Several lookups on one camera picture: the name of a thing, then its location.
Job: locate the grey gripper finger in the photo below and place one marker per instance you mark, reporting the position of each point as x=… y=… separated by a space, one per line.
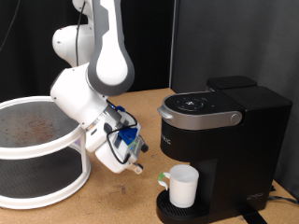
x=143 y=144
x=136 y=168

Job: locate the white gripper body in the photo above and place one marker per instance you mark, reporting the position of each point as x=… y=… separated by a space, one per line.
x=112 y=160

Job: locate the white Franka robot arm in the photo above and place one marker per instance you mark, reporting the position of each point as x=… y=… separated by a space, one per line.
x=93 y=87

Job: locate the black Keurig coffee machine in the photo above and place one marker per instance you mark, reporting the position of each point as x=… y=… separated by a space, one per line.
x=243 y=155

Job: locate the black drip tray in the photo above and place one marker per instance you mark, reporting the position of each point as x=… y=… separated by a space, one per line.
x=164 y=212

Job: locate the white two-tier turntable shelf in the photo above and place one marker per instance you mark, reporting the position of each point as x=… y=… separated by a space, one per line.
x=31 y=152

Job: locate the black backdrop curtain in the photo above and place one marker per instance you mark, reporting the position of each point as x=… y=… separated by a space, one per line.
x=25 y=68

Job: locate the black tape strip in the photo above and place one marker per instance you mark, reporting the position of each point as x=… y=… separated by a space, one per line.
x=253 y=216

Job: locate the grey partition panel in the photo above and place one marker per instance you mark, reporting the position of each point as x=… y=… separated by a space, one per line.
x=249 y=31

